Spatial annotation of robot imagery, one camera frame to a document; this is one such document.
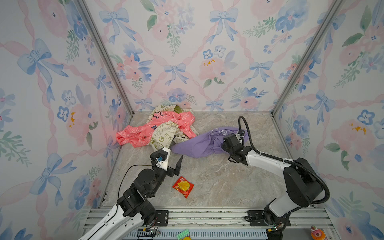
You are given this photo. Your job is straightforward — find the purple cloth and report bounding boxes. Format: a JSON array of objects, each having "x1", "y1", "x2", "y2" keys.
[{"x1": 171, "y1": 127, "x2": 239, "y2": 159}]

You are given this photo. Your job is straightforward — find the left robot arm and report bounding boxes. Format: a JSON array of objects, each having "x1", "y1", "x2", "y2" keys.
[{"x1": 80, "y1": 150, "x2": 183, "y2": 240}]

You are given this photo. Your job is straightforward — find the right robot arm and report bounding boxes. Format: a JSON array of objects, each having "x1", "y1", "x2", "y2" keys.
[{"x1": 222, "y1": 134, "x2": 330, "y2": 232}]

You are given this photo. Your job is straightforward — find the cream green printed cloth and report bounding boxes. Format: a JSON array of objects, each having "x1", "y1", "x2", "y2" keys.
[{"x1": 147, "y1": 105, "x2": 194, "y2": 150}]

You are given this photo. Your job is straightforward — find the red snack packet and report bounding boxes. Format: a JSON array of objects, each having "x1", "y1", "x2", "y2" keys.
[{"x1": 173, "y1": 177, "x2": 194, "y2": 199}]

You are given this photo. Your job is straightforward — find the pink printed jacket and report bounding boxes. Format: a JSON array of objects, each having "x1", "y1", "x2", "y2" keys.
[{"x1": 116, "y1": 112, "x2": 197, "y2": 148}]

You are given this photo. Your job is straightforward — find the green toy block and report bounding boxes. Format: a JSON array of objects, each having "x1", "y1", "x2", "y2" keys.
[{"x1": 177, "y1": 229, "x2": 191, "y2": 240}]

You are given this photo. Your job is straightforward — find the orange toy object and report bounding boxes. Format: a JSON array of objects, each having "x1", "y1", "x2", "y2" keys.
[{"x1": 311, "y1": 226, "x2": 328, "y2": 240}]

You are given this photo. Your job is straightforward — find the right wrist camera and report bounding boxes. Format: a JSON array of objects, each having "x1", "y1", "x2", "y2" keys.
[{"x1": 236, "y1": 129, "x2": 245, "y2": 140}]

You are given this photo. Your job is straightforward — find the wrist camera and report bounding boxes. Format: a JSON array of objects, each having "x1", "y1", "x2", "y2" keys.
[
  {"x1": 150, "y1": 147, "x2": 171, "y2": 171},
  {"x1": 236, "y1": 129, "x2": 245, "y2": 140}
]

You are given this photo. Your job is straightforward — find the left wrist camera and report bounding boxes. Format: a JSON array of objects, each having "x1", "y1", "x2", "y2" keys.
[{"x1": 150, "y1": 147, "x2": 171, "y2": 171}]

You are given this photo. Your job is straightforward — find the metal base rail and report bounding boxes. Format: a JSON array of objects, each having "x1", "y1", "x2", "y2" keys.
[{"x1": 82, "y1": 206, "x2": 340, "y2": 240}]

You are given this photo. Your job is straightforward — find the black corrugated cable hose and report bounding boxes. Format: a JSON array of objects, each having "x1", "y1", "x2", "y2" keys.
[{"x1": 237, "y1": 115, "x2": 331, "y2": 205}]

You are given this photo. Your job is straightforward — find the metal corner post right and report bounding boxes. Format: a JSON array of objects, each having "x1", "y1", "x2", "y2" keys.
[{"x1": 271, "y1": 0, "x2": 345, "y2": 117}]

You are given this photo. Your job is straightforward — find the metal corner post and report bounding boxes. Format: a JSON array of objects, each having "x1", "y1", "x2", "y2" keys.
[
  {"x1": 271, "y1": 0, "x2": 345, "y2": 117},
  {"x1": 74, "y1": 0, "x2": 134, "y2": 118}
]

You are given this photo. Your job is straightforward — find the metal corner post left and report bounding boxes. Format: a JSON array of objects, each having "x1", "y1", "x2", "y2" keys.
[{"x1": 74, "y1": 0, "x2": 134, "y2": 118}]

